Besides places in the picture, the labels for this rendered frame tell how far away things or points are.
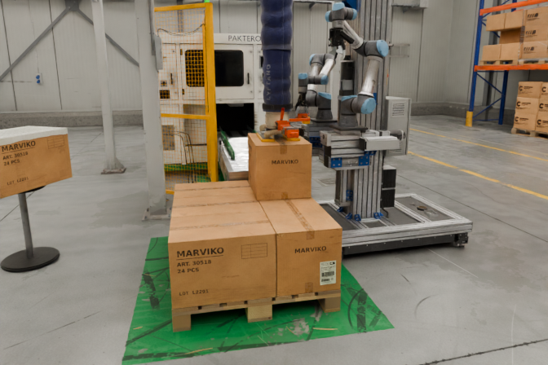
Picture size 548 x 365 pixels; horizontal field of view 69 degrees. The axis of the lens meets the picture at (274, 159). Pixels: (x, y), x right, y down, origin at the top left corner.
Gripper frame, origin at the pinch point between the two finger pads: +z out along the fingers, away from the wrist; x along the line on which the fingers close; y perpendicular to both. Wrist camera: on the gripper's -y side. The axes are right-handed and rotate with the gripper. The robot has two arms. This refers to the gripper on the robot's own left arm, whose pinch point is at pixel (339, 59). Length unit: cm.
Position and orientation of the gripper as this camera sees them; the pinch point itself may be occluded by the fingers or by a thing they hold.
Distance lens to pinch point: 278.0
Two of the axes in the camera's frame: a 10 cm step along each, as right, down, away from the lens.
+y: -9.7, 0.5, -2.4
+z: 0.0, 9.8, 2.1
